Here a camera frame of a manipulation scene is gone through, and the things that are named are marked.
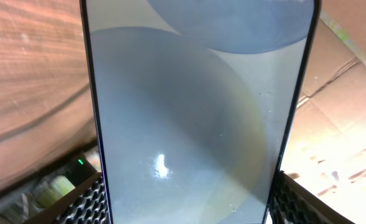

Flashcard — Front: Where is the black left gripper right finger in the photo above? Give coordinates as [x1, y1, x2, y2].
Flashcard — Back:
[269, 171, 354, 224]

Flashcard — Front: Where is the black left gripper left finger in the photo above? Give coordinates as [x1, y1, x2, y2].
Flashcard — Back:
[24, 172, 110, 224]

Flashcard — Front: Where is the Samsung Galaxy smartphone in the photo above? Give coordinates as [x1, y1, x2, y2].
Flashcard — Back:
[80, 0, 321, 224]

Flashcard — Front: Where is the cardboard backdrop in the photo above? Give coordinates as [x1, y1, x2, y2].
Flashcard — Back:
[281, 0, 366, 223]

